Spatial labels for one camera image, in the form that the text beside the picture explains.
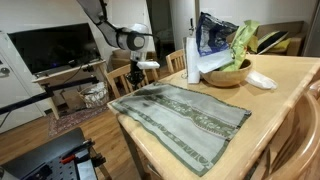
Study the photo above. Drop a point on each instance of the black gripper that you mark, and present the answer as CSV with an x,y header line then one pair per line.
x,y
135,75

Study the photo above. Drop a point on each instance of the green patterned towel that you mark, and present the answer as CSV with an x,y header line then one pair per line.
x,y
186,126

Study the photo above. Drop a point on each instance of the wooden bowl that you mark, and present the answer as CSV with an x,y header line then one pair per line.
x,y
230,78

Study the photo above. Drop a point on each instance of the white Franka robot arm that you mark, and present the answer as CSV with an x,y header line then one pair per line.
x,y
133,40

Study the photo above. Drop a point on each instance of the wooden slatted chair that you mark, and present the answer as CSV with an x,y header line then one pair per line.
x,y
120,80

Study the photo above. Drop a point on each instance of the cardboard box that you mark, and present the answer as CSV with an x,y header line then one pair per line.
x,y
120,58

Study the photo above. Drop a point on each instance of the wooden chair back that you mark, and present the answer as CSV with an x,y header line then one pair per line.
x,y
175,61

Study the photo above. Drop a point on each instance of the wooden television stand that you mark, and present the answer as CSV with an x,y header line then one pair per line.
x,y
66,74

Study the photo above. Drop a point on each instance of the patterned rug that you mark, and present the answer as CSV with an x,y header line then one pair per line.
x,y
73,120

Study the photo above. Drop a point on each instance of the black television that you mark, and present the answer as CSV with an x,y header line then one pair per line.
x,y
53,46

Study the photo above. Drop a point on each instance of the blue chip bag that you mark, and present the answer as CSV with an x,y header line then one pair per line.
x,y
216,31

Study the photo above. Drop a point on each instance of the black mounting bar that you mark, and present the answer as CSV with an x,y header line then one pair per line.
x,y
30,99

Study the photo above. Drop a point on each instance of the green chip bag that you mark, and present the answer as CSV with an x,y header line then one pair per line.
x,y
245,40

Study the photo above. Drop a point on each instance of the white door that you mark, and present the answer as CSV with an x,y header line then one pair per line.
x,y
16,100

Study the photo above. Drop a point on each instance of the striped cushion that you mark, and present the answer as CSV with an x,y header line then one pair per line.
x,y
270,41

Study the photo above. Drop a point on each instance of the yellow cushion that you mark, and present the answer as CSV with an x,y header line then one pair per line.
x,y
283,46

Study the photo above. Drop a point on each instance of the wooden sofa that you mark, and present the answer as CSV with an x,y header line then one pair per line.
x,y
293,28

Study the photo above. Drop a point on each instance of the round-back wooden chair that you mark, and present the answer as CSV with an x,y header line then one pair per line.
x,y
300,146

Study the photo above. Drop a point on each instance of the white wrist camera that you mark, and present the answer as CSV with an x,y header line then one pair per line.
x,y
148,65

